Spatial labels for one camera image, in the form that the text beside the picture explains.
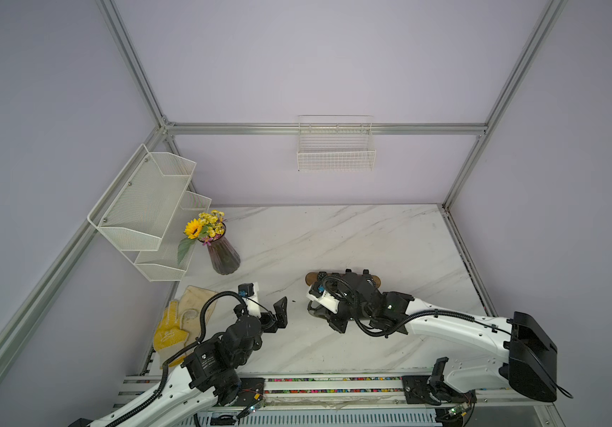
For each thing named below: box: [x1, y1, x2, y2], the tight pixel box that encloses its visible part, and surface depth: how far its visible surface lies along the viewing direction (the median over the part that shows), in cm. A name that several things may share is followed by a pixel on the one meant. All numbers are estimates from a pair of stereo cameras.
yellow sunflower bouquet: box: [177, 209, 227, 265], surface depth 83 cm
